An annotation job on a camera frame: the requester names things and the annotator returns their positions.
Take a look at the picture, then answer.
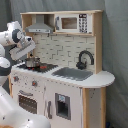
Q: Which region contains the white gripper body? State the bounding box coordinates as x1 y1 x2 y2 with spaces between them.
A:
10 36 35 60

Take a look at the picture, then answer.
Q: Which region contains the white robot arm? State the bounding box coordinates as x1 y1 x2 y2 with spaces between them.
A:
0 21 51 128

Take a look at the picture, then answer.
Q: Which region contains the wooden toy kitchen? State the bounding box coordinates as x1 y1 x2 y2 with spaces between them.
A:
11 10 115 128

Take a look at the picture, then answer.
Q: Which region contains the silver toy pot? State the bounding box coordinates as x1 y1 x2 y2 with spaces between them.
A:
25 57 40 68

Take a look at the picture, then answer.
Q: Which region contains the grey range hood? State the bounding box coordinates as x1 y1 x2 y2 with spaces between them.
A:
25 14 54 34

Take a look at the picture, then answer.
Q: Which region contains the black toy stovetop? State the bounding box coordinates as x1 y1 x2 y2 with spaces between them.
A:
20 63 56 73

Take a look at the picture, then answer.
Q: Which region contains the left red stove knob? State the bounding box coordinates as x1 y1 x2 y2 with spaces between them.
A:
13 76 19 82

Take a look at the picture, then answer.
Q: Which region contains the red stove knob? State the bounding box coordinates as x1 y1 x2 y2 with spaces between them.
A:
32 80 38 87
13 76 19 82

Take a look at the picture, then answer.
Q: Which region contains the right red stove knob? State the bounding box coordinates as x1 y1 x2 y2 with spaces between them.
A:
32 80 38 87

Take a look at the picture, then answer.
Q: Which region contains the toy microwave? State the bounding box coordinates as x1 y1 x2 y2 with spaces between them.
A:
55 14 92 34

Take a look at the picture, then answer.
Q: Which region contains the toy oven door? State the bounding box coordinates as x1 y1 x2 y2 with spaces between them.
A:
18 90 38 114

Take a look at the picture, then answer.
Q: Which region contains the black toy faucet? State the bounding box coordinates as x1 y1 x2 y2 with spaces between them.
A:
76 50 94 70

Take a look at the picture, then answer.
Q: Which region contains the grey toy sink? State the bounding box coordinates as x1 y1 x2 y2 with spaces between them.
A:
52 67 92 81

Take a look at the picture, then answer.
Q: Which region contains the cabinet door with dispenser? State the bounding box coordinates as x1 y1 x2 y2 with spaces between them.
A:
45 81 82 128

